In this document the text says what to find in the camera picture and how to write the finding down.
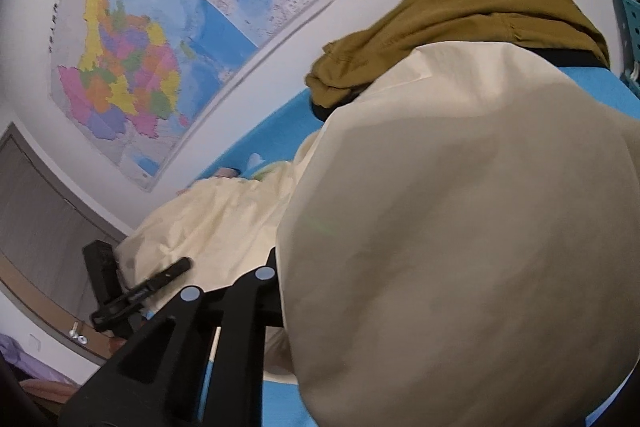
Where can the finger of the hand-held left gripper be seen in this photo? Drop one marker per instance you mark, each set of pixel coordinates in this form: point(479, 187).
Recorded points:
point(160, 279)

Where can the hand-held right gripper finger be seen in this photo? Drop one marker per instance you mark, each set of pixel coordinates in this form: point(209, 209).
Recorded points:
point(250, 302)

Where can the cream large garment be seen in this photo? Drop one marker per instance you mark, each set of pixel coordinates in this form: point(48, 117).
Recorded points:
point(450, 232)

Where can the metal door fitting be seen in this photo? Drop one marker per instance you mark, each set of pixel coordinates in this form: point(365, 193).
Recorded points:
point(77, 333)

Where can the grey door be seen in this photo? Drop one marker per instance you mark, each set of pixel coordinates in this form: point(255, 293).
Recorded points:
point(40, 217)

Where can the purple cloth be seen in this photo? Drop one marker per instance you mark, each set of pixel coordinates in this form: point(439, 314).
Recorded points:
point(12, 352)

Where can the olive garment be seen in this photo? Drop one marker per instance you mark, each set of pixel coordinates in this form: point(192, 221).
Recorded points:
point(475, 17)

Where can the colourful wall map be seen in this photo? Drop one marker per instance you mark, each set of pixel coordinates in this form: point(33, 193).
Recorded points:
point(150, 32)

